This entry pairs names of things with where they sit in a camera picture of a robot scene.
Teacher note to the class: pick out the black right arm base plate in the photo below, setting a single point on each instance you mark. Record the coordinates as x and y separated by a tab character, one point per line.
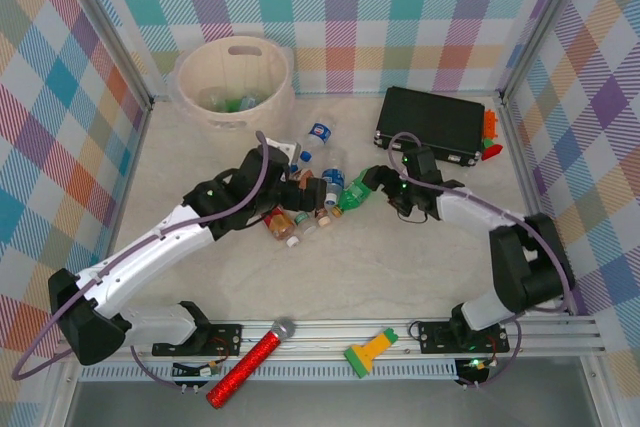
432	337

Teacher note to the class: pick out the white label bottle green neck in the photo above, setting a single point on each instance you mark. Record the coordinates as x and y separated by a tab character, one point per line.
300	218

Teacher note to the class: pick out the red toy piece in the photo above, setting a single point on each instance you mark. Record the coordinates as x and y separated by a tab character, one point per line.
494	152

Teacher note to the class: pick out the aluminium frame post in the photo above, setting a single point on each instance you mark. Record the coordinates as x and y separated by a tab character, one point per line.
107	27
542	22

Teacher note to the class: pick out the red glitter toy microphone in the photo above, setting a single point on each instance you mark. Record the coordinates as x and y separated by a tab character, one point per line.
250	362

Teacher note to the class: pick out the clear bottle blue cap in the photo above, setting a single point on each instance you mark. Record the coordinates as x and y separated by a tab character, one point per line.
248	102

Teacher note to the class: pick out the red label amber drink bottle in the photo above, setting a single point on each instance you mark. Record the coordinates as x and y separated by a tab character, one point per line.
281	227

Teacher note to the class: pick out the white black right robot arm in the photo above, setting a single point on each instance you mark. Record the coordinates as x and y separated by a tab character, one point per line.
470	212

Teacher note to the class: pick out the green crushed bottle yellow cap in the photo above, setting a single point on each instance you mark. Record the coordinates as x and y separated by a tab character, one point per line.
355	194

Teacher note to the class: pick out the aluminium side rail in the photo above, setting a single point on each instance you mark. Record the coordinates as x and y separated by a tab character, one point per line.
532	197

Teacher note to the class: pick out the clear bottle blue round logo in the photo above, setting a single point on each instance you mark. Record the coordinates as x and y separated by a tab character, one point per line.
320	132

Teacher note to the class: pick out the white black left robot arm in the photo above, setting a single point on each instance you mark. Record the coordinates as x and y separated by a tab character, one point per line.
150	252

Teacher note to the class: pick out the aluminium front rail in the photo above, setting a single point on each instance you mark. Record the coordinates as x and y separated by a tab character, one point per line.
320	342

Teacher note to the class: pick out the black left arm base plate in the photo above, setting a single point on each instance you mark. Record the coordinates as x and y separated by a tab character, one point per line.
227	337

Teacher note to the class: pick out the brown label drink bottle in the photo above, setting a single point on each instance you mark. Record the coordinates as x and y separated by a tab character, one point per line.
301	178

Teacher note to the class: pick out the orange toy brick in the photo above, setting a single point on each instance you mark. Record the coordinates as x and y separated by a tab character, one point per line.
491	124

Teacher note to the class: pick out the green crushed plastic bottle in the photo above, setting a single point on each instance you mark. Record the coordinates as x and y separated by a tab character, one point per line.
230	105

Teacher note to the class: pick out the small green toy brick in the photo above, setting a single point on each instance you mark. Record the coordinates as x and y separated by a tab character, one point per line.
486	143

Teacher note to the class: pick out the green yellow orange toy block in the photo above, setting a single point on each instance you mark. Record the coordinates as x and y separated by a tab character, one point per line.
370	352

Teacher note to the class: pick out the beige round plastic bin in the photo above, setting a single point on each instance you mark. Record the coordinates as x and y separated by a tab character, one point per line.
240	72

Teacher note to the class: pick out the black hard case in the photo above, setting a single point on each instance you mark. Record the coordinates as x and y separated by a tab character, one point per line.
430	122

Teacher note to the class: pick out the blue label water bottle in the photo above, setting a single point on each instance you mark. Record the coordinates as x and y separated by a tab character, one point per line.
334	179

